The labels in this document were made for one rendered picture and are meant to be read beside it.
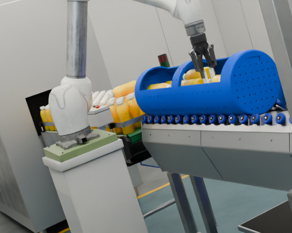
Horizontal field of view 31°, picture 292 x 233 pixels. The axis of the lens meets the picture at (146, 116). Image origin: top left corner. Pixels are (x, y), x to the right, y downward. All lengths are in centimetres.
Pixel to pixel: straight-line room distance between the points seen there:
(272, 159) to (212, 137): 38
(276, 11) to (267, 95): 81
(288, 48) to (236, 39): 647
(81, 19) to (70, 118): 50
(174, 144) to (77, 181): 61
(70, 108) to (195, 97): 58
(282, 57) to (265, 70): 74
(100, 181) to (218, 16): 609
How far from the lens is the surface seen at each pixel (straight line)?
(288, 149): 211
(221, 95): 230
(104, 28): 754
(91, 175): 245
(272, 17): 162
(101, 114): 305
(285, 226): 320
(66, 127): 248
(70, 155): 241
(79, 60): 265
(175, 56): 795
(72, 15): 264
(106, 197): 249
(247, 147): 229
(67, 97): 247
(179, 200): 310
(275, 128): 216
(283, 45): 162
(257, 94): 233
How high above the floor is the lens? 144
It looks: 9 degrees down
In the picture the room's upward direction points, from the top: 17 degrees counter-clockwise
